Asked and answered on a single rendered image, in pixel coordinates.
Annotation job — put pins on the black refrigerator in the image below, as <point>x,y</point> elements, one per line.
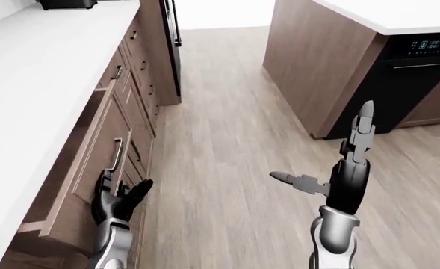
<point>175,42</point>

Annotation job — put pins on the tall brown wooden panel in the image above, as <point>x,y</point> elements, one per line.
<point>156,56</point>

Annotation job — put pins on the brown wooden base cabinet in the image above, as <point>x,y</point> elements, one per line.
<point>137,112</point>

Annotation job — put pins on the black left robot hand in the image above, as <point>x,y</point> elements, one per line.
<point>111,206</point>

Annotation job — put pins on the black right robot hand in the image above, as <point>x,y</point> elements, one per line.
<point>348,185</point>

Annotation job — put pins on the brown wooden drawer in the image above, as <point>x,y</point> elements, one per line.
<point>92,157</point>

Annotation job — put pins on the black built-in oven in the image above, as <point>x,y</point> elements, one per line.
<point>391,92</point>

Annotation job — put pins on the black countertop appliance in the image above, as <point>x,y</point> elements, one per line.
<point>68,4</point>

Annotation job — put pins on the brown wooden kitchen island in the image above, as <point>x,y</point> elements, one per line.
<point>316,70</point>

